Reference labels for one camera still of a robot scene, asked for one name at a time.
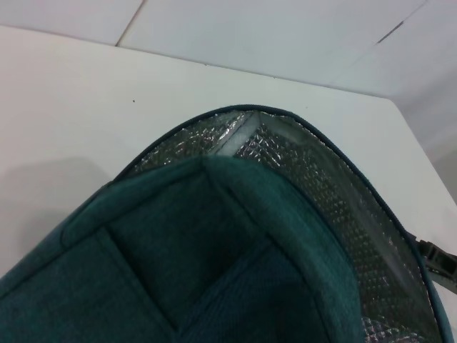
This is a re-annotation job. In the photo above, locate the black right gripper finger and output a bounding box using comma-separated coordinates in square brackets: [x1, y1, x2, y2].
[413, 238, 457, 287]

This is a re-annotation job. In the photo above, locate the dark teal insulated lunch bag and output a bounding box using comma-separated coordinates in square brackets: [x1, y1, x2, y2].
[0, 104, 448, 343]

